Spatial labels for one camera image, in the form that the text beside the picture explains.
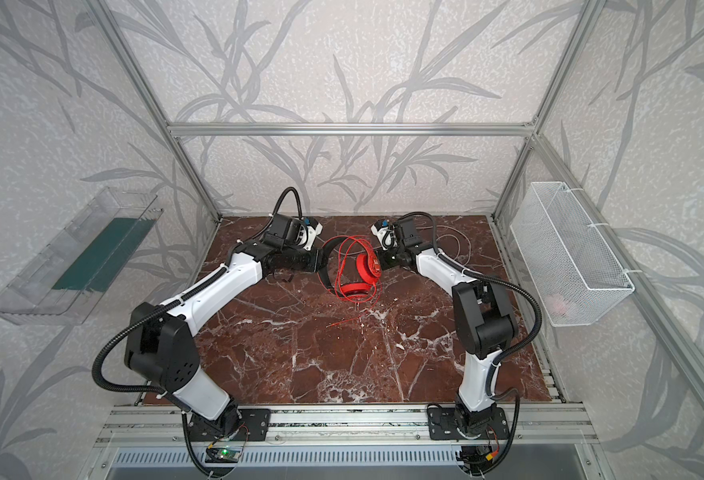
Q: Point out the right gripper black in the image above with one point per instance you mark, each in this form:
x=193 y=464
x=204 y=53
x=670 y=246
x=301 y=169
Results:
x=385 y=258

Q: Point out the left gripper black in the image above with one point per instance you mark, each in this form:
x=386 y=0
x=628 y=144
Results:
x=314 y=260

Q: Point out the red black headphones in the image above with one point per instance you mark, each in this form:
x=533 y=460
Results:
x=350 y=268

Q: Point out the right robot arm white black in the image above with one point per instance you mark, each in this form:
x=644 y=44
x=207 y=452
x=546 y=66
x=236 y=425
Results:
x=483 y=313

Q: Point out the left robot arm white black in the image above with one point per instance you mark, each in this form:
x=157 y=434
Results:
x=160 y=339

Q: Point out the pink object in basket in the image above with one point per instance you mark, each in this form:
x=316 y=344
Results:
x=558 y=306

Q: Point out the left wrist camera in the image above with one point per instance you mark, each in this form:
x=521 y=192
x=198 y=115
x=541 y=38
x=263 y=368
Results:
x=309 y=231

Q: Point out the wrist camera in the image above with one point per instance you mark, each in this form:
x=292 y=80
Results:
x=384 y=232
x=309 y=231

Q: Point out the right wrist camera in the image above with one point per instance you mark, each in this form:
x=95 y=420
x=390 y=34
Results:
x=384 y=232

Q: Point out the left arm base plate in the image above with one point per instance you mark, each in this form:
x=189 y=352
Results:
x=245 y=424

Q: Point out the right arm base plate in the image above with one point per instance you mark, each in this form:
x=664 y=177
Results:
x=458 y=423

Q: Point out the white wire mesh basket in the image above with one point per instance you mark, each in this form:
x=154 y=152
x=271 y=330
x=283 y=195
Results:
x=566 y=253

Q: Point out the clear plastic wall tray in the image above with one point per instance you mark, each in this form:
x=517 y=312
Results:
x=63 y=283

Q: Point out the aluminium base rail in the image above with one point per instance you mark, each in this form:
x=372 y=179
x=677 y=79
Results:
x=342 y=425

